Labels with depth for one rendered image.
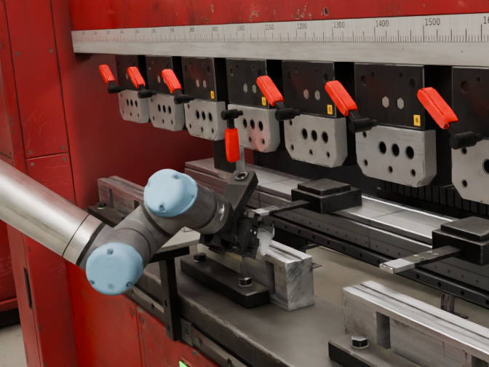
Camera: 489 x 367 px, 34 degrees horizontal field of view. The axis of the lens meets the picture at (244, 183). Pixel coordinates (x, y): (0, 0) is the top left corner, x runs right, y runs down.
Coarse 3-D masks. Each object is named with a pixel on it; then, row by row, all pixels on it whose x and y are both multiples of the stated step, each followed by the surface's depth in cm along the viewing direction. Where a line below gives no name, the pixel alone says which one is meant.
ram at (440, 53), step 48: (96, 0) 208; (144, 0) 180; (192, 0) 159; (240, 0) 142; (288, 0) 128; (336, 0) 117; (384, 0) 108; (432, 0) 100; (480, 0) 93; (96, 48) 214; (144, 48) 185; (192, 48) 162; (240, 48) 145; (288, 48) 131; (336, 48) 119; (384, 48) 110; (432, 48) 101; (480, 48) 94
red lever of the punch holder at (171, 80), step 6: (162, 72) 168; (168, 72) 167; (168, 78) 166; (174, 78) 166; (168, 84) 166; (174, 84) 165; (174, 90) 165; (180, 90) 165; (180, 96) 163; (186, 96) 164; (192, 96) 165; (174, 102) 164; (180, 102) 163; (186, 102) 164
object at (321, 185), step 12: (324, 180) 181; (300, 192) 177; (312, 192) 175; (324, 192) 172; (336, 192) 174; (348, 192) 174; (360, 192) 176; (288, 204) 174; (300, 204) 174; (312, 204) 174; (324, 204) 171; (336, 204) 173; (348, 204) 174; (360, 204) 176
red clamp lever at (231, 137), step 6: (234, 108) 147; (222, 114) 146; (228, 114) 145; (234, 114) 146; (240, 114) 147; (228, 120) 146; (228, 126) 146; (228, 132) 146; (234, 132) 147; (228, 138) 146; (234, 138) 147; (228, 144) 147; (234, 144) 147; (228, 150) 147; (234, 150) 147; (228, 156) 147; (234, 156) 147
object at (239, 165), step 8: (216, 144) 167; (224, 144) 164; (216, 152) 168; (224, 152) 164; (240, 152) 161; (216, 160) 168; (224, 160) 165; (240, 160) 161; (216, 168) 169; (224, 168) 166; (232, 168) 163; (240, 168) 161; (224, 176) 168
